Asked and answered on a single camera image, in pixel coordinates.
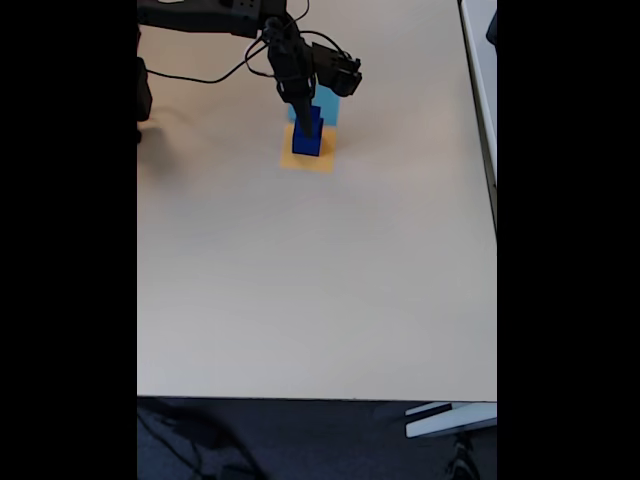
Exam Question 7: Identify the black camera box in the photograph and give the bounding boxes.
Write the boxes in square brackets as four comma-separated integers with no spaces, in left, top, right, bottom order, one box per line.
[311,41,363,98]

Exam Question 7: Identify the white adjacent table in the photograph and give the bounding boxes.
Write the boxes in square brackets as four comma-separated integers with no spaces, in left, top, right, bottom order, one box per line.
[458,0,498,231]

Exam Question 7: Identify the large blue cube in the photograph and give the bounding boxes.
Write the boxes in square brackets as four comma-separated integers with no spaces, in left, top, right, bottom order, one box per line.
[291,128,324,156]

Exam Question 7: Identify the white table foot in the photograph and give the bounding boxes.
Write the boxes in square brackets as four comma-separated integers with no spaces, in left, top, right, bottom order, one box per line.
[404,401,498,439]

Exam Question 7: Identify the light blue paper square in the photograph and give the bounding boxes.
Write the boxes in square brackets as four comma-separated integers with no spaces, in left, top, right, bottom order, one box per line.
[287,85,343,126]

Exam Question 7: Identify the medium blue cube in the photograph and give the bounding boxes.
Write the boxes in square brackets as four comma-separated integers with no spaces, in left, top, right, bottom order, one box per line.
[294,104,325,139]

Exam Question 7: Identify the orange paper square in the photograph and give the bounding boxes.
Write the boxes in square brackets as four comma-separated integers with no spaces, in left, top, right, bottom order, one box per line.
[279,123,337,175]

